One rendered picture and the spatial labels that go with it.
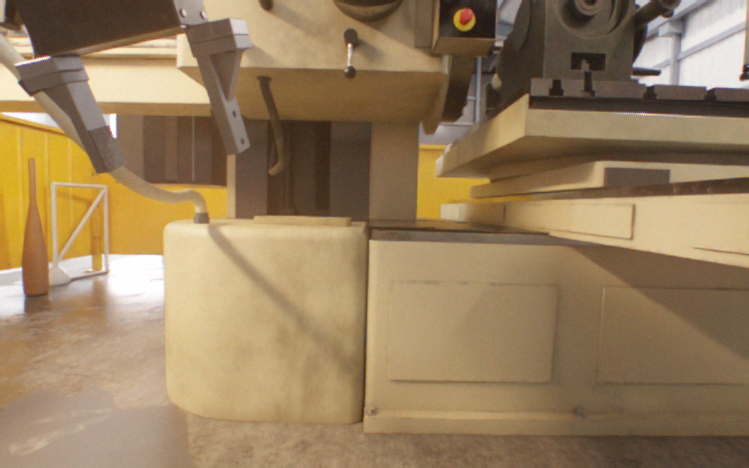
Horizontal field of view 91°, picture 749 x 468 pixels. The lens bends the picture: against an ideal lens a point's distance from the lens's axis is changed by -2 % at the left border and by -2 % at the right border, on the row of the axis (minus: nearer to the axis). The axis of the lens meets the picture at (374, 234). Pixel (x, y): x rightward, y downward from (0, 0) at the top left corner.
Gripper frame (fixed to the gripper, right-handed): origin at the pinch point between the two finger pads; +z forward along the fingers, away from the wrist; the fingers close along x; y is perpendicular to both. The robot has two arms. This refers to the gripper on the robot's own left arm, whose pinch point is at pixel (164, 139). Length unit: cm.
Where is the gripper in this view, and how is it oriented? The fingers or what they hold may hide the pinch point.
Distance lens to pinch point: 40.2
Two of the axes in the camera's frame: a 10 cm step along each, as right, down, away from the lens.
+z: 1.5, 8.8, 4.4
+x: -9.8, 0.9, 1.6
